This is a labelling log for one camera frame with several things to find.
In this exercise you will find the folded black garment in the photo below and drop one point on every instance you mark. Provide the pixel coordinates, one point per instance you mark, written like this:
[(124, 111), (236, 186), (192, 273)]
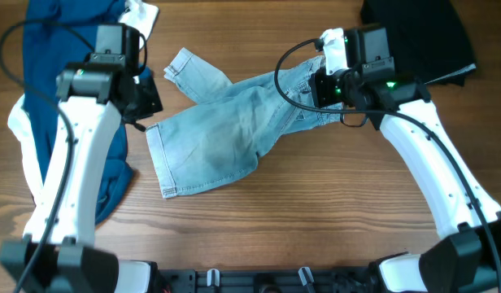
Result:
[(426, 38)]

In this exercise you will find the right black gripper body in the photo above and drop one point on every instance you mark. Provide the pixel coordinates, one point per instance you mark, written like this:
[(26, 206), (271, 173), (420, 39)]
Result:
[(321, 87)]

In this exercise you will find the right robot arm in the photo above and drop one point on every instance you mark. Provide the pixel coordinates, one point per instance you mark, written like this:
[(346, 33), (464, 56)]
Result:
[(359, 72)]

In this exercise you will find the dark blue shirt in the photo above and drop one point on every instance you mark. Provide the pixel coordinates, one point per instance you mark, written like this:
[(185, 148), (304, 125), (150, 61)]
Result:
[(79, 49)]

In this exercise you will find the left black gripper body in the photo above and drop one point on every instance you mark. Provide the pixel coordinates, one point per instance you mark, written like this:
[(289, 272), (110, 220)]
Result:
[(149, 101)]

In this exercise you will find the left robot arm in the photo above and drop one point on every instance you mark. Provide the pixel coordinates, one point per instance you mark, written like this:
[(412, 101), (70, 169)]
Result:
[(56, 252)]

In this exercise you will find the white garment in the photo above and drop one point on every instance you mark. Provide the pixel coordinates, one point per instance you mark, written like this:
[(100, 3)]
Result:
[(137, 14)]

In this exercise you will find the light blue denim shorts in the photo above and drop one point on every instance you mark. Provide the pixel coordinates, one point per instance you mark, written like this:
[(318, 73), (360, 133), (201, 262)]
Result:
[(231, 125)]

